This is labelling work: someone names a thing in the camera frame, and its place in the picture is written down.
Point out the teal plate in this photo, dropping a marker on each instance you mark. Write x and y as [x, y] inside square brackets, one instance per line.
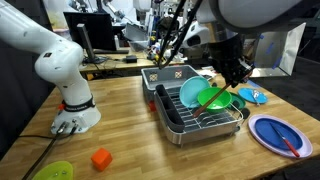
[190, 91]

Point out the brown wooden spoon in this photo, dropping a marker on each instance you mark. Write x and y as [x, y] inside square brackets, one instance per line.
[210, 101]

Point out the green plastic bowl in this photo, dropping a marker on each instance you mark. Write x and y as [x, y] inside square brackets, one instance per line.
[208, 95]

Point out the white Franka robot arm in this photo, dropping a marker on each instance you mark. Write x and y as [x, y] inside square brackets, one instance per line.
[60, 70]
[260, 13]

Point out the grey plastic tub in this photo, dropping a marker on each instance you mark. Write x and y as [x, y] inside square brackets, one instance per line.
[165, 85]

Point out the white bottle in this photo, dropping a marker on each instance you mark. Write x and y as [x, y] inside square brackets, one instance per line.
[116, 42]

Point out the white paper sheet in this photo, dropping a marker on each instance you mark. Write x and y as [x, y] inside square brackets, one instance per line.
[205, 74]

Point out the black keyboard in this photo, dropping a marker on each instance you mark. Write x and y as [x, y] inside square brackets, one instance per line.
[110, 51]

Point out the lavender plate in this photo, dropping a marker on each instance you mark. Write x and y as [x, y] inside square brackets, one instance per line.
[252, 128]

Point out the black monitor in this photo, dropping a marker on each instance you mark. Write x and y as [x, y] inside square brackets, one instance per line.
[100, 33]

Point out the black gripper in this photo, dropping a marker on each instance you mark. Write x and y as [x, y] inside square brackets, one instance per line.
[228, 53]

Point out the clear plastic bin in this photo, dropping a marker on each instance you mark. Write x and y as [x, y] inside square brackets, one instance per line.
[135, 33]

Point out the dark blue plate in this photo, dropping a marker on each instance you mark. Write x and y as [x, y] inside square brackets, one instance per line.
[266, 131]

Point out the steel soup spoon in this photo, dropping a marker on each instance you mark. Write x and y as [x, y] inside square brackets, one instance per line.
[256, 95]

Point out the wooden desk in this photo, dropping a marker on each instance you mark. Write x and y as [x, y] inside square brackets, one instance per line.
[146, 63]

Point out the yellow toy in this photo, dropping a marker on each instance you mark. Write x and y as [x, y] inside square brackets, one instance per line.
[159, 56]

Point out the light blue plate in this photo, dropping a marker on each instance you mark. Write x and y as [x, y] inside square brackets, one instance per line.
[245, 95]

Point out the orange cube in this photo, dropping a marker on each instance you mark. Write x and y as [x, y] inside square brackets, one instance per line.
[101, 160]

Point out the dark green plate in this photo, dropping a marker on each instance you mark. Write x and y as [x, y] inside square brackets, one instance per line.
[238, 101]

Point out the small red block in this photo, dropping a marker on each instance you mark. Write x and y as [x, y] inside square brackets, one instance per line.
[152, 106]

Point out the yellow-green bowl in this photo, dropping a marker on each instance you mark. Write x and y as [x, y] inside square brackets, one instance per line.
[53, 171]

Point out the sheet metal box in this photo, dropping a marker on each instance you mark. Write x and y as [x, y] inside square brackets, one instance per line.
[286, 50]

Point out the grey steel dish drying rack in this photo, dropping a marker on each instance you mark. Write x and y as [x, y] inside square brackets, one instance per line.
[196, 133]

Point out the black backpack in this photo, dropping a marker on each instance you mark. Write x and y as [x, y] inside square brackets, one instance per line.
[163, 25]

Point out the black power adapter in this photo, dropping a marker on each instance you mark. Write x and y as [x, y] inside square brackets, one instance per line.
[131, 59]

